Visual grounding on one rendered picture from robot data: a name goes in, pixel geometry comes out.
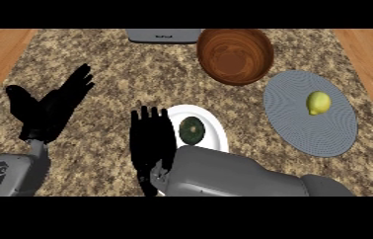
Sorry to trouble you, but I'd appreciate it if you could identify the yellow lemon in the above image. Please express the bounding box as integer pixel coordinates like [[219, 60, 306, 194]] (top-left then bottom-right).
[[305, 90, 331, 117]]

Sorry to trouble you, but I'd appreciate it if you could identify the green can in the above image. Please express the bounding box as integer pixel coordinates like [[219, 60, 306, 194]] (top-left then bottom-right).
[[178, 116, 206, 146]]

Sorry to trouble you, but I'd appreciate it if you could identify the grey appliance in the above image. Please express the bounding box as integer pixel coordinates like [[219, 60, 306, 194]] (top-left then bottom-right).
[[125, 29, 203, 44]]

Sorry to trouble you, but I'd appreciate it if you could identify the grey round placemat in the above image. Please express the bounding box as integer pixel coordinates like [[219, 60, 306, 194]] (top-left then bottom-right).
[[262, 69, 359, 158]]

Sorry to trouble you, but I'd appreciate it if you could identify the brown wooden bowl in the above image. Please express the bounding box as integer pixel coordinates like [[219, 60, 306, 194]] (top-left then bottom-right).
[[194, 29, 275, 87]]

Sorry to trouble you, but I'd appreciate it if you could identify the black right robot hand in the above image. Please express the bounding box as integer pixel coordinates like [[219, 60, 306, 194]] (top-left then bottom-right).
[[128, 105, 178, 197]]

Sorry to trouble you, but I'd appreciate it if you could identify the white plate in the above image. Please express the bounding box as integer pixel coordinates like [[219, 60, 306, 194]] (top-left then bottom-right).
[[165, 104, 230, 154]]

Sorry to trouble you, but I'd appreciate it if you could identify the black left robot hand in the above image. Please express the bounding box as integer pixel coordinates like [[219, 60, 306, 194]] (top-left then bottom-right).
[[4, 63, 95, 144]]

